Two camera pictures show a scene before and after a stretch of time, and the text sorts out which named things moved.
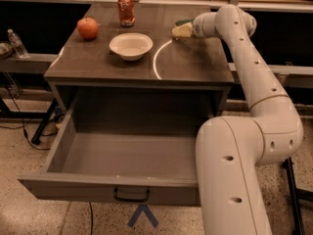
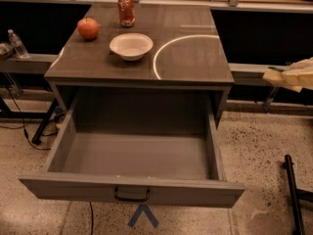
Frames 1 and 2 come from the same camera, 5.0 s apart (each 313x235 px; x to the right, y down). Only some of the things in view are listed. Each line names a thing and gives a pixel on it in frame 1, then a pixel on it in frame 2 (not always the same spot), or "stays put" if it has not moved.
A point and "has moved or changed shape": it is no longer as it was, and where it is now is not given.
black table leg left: x=37 y=136 stays put
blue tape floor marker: x=142 y=208 stays put
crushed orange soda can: x=126 y=8 stays put
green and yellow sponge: x=183 y=28 has moved or changed shape
